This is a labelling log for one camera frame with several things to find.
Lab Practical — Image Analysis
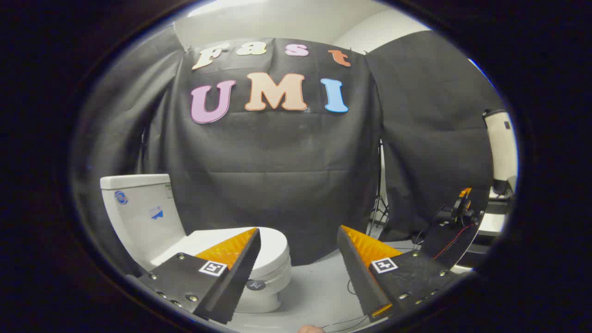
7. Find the white toilet lid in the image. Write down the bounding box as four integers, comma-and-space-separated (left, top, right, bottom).
150, 227, 290, 283

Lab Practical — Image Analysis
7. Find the black backdrop cloth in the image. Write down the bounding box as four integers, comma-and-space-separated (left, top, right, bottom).
365, 30, 502, 241
74, 28, 384, 278

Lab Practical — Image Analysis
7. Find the round black table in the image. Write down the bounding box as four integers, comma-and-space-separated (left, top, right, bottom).
419, 189, 491, 271

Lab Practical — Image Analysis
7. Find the red cable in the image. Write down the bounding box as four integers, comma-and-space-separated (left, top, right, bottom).
434, 223, 475, 260

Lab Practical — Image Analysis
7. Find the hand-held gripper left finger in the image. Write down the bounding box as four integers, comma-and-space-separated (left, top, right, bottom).
126, 227, 261, 325

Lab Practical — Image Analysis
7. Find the white toilet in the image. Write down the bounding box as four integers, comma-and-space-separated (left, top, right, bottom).
100, 174, 293, 314

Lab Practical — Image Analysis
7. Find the spare hand-held gripper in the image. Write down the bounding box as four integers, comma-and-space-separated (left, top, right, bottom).
450, 187, 476, 227

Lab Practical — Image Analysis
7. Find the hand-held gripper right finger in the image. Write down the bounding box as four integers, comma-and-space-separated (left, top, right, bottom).
336, 225, 477, 323

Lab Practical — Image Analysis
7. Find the white cylindrical appliance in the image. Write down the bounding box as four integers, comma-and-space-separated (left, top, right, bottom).
482, 109, 518, 195

